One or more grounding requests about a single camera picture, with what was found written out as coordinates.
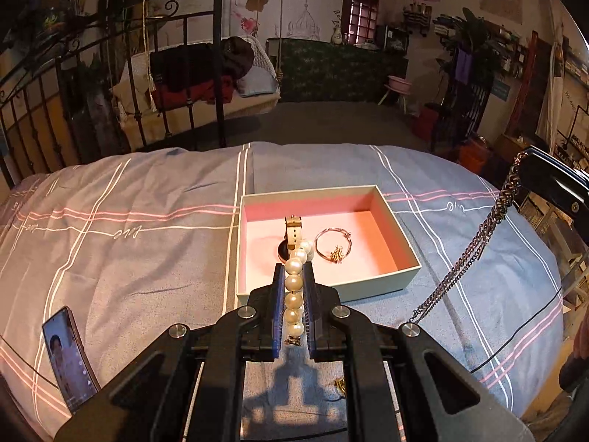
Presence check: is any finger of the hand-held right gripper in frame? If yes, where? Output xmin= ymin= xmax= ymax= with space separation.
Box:
xmin=518 ymin=146 xmax=589 ymax=222

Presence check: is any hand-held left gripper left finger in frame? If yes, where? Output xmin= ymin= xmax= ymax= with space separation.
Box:
xmin=54 ymin=262 xmax=287 ymax=442

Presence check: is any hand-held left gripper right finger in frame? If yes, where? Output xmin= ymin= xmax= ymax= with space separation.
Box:
xmin=304 ymin=262 xmax=537 ymax=442

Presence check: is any pearl bracelet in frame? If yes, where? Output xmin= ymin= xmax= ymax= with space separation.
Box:
xmin=283 ymin=239 xmax=316 ymax=346

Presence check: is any silver chain necklace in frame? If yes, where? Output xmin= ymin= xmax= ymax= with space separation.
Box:
xmin=409 ymin=152 xmax=528 ymax=325

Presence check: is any pink-lined jewelry box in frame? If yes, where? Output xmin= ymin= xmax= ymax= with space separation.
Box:
xmin=236 ymin=185 xmax=422 ymax=309

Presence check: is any orange bucket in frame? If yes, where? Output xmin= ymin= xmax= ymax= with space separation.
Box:
xmin=458 ymin=140 xmax=493 ymax=173

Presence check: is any black iron rack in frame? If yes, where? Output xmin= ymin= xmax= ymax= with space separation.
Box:
xmin=433 ymin=50 xmax=493 ymax=152

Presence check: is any red bin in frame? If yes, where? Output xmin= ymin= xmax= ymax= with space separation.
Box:
xmin=411 ymin=102 xmax=442 ymax=139

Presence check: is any purple cloth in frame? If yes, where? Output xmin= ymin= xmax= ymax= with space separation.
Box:
xmin=455 ymin=48 xmax=475 ymax=81

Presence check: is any green potted plant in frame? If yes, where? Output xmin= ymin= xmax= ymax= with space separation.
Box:
xmin=437 ymin=7 xmax=502 ymax=79

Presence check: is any white stool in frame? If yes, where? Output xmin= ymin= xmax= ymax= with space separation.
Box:
xmin=377 ymin=85 xmax=410 ymax=113

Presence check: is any white hanging swing bench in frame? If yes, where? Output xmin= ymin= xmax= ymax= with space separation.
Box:
xmin=113 ymin=34 xmax=282 ymax=143

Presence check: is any grey pillow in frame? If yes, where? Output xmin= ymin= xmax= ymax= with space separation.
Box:
xmin=237 ymin=76 xmax=277 ymax=97

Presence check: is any red cloth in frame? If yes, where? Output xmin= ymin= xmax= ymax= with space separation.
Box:
xmin=152 ymin=78 xmax=235 ymax=111

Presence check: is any smartphone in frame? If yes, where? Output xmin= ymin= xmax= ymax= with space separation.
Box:
xmin=41 ymin=306 xmax=101 ymax=415

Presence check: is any small black television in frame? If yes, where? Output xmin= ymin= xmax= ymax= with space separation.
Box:
xmin=375 ymin=25 xmax=409 ymax=51

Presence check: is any green patterned cabinet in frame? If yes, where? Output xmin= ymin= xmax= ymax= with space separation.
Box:
xmin=280 ymin=38 xmax=409 ymax=104

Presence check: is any pile of dark clothes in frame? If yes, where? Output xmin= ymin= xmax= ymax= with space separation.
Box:
xmin=149 ymin=36 xmax=256 ymax=95

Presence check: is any rose gold bangle bracelet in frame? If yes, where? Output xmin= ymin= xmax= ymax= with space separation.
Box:
xmin=315 ymin=228 xmax=354 ymax=264

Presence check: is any beige strap wristwatch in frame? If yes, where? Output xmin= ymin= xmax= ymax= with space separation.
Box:
xmin=276 ymin=214 xmax=304 ymax=261

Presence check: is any black iron bed frame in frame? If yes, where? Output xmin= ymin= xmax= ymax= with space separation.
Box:
xmin=0 ymin=0 xmax=228 ymax=189

